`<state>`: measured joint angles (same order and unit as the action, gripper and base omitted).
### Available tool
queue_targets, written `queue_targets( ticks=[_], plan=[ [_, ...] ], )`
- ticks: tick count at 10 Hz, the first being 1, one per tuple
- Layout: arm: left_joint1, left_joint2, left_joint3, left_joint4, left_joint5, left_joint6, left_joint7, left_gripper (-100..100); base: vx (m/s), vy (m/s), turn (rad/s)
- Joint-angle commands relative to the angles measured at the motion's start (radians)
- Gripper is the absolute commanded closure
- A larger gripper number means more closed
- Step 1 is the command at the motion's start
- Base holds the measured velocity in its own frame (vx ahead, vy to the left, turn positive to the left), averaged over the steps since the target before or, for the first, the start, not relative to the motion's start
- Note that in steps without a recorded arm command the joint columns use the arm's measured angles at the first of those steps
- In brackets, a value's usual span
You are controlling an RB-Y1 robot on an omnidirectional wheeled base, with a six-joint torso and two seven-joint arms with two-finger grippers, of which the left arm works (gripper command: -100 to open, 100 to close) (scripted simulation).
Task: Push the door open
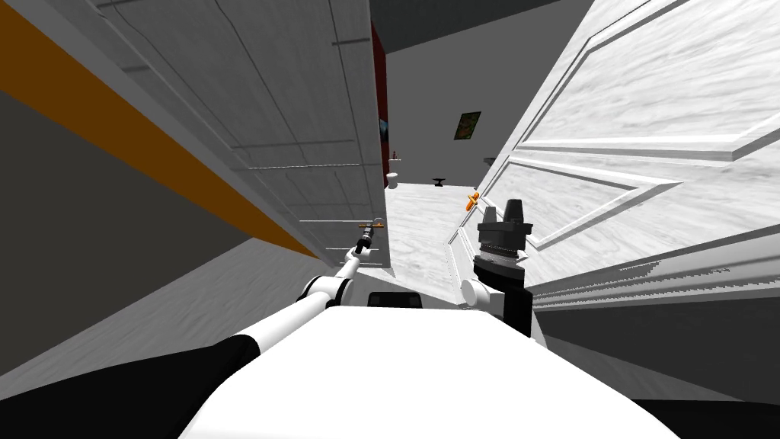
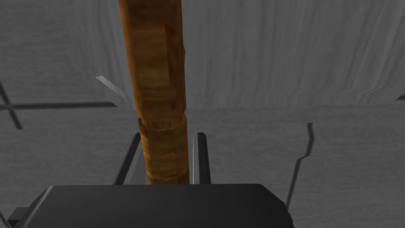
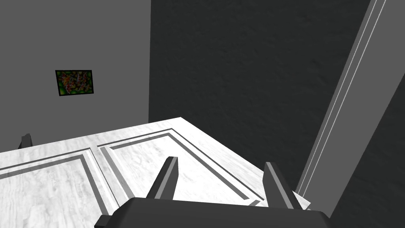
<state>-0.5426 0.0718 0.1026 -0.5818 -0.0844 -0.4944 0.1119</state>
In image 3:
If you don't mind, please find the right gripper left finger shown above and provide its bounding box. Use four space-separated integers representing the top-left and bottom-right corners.
146 156 179 201

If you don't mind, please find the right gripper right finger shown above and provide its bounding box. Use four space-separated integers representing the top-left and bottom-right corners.
263 161 303 211

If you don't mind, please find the white marbled panel door leaf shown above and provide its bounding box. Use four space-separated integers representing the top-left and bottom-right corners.
0 117 312 228

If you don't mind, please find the colourful black-framed wall picture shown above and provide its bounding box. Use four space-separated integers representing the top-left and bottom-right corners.
55 69 95 97

